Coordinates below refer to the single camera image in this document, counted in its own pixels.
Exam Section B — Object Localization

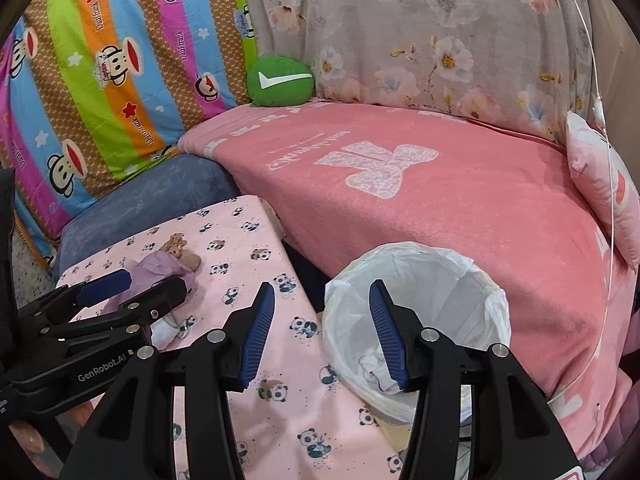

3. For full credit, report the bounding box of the pink fleece blanket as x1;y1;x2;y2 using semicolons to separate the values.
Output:
178;102;637;457

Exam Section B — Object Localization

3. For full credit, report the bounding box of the grey floral blanket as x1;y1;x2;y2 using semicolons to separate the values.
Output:
247;0;593;143

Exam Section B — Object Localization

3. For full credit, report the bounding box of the pink white small pillow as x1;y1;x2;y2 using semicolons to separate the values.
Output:
566;112;639;268

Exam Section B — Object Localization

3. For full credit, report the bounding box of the colourful striped monkey quilt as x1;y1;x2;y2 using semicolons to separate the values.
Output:
1;0;257;268

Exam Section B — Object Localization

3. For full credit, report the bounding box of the pink panda print sheet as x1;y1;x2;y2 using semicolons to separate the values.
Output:
60;196;402;479

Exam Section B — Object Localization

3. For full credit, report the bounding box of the white thin cable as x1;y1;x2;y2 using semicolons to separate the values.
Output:
546;0;616;406

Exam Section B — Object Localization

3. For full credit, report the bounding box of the purple cloth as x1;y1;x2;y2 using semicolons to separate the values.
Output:
101;250;202;314

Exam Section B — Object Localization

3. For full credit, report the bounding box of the crumpled white trash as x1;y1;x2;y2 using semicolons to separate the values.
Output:
359;347;400;394

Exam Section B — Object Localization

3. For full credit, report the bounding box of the white lined trash bin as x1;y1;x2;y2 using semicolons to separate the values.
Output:
322;242;512;424

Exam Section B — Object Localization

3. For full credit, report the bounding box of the green round check-mark pillow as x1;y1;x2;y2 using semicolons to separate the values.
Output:
246;56;314;107

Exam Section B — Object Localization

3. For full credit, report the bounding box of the tan dotted scrunchie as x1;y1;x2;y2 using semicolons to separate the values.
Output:
160;233;202;272

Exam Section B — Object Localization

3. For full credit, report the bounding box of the beige curtain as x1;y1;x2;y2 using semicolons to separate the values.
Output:
579;0;640;151

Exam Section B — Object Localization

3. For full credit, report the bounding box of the blue velvet cushion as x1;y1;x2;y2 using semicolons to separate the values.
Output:
53;154;240;278

